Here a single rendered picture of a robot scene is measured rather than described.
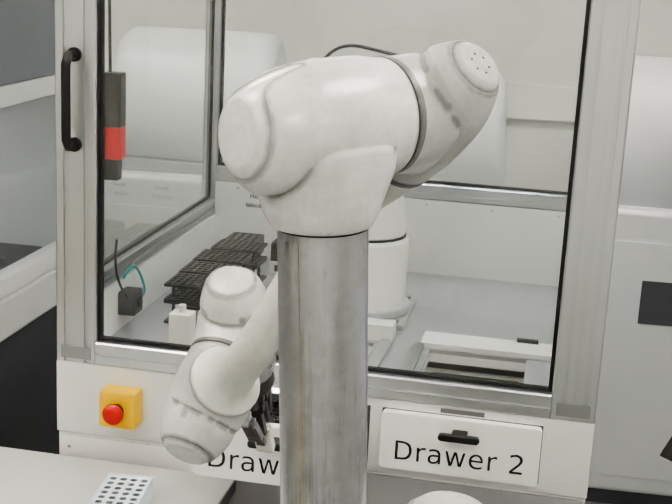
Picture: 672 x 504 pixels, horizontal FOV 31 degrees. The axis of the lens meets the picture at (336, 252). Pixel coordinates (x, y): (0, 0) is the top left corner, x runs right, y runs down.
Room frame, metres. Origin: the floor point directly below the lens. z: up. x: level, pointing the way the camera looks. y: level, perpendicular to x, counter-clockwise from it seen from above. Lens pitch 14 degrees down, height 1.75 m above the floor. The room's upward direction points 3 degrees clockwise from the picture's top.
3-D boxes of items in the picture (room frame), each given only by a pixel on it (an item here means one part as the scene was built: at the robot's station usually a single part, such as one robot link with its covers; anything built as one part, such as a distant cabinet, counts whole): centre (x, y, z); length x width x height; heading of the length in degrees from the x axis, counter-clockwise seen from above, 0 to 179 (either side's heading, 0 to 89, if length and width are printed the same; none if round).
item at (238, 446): (1.99, 0.09, 0.87); 0.29 x 0.02 x 0.11; 79
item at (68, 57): (2.18, 0.49, 1.45); 0.05 x 0.03 x 0.19; 169
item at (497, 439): (2.06, -0.24, 0.87); 0.29 x 0.02 x 0.11; 79
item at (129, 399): (2.16, 0.39, 0.88); 0.07 x 0.05 x 0.07; 79
